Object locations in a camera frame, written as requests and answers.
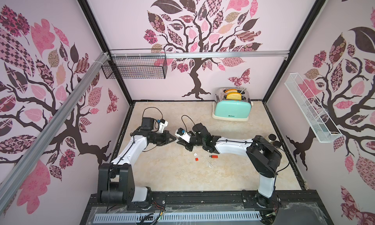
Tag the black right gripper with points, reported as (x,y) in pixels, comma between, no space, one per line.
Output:
(192,140)

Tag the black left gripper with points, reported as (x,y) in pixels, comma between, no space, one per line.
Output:
(166,135)

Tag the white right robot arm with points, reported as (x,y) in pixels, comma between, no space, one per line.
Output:
(264,156)

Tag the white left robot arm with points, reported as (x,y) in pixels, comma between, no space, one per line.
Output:
(116,183)

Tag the mint green toaster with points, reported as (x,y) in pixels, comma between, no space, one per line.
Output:
(231,110)

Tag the bread slice in toaster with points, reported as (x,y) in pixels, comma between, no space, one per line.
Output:
(233,94)

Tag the glass spice jar far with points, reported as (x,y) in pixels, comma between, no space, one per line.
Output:
(271,138)

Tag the glass spice jar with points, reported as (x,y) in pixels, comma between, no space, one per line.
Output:
(277,144)
(271,138)

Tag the glass spice jar near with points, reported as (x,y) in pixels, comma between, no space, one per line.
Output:
(277,144)

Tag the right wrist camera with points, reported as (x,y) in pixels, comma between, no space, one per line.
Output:
(183,134)

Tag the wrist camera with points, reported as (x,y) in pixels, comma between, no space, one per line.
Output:
(162,124)
(183,134)

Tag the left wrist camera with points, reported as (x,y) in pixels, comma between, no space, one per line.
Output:
(162,124)

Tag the black wire basket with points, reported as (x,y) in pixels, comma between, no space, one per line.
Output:
(136,64)

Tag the white slotted cable duct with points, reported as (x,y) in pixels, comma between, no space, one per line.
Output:
(176,217)

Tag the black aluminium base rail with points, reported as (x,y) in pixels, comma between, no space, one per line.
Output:
(288,207)

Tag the white wire shelf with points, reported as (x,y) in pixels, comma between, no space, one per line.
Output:
(305,93)

